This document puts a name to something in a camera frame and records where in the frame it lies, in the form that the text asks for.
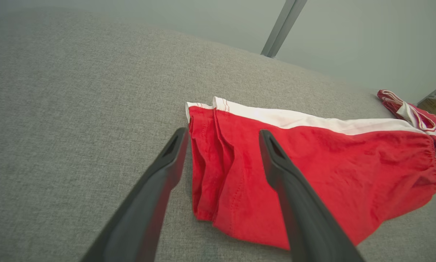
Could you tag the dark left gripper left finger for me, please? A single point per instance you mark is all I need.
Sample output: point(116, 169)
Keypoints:
point(145, 211)

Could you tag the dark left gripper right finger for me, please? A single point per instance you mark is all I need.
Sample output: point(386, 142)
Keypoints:
point(305, 218)

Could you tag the red shorts white stripe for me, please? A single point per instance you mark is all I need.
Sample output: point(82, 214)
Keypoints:
point(349, 167)

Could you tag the grey fabric sofa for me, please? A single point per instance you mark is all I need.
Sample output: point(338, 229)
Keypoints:
point(75, 109)

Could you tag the grey double metal post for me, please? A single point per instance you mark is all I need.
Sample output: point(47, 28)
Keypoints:
point(281, 29)

